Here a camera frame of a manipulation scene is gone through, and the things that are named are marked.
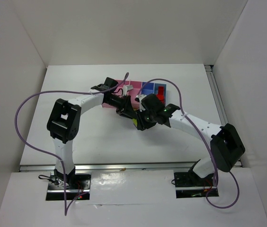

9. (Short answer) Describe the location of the green T-shaped lego assembly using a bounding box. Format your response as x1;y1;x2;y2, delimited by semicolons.
132;119;138;126

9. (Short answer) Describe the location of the large pink container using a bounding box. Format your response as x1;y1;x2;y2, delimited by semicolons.
102;77;131;110

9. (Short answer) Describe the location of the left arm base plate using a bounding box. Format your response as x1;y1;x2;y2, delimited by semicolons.
38;174;91;201

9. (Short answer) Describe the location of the red rounded lego brick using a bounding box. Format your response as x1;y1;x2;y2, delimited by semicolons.
156;94;165;103

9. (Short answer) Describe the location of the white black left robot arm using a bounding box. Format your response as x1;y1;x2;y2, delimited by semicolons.
47;77;174;186

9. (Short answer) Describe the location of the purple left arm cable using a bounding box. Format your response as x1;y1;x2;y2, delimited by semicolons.
14;72;130;216

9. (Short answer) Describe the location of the aluminium front rail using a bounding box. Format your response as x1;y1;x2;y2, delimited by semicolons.
18;161;243;173

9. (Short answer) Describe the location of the light blue container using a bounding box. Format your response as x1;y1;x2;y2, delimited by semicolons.
154;83;167;105

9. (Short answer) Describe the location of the small red lego brick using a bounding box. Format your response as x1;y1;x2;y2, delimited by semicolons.
157;86;165;95

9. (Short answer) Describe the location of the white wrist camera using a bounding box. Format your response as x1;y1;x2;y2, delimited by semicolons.
122;85;133;96
135;94;146;112

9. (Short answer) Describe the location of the small pink container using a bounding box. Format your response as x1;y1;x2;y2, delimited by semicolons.
128;80;142;109

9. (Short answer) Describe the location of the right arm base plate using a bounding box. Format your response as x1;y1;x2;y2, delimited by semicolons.
171;171;219;199

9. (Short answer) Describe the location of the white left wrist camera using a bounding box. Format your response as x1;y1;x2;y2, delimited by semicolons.
135;94;146;112

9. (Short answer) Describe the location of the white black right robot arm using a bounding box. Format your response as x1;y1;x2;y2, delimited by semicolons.
104;94;246;186

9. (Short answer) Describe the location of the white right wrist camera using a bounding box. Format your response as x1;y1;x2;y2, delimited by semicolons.
122;85;133;96

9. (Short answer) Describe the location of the aluminium side rail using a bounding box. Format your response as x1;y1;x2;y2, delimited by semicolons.
204;65;228;125

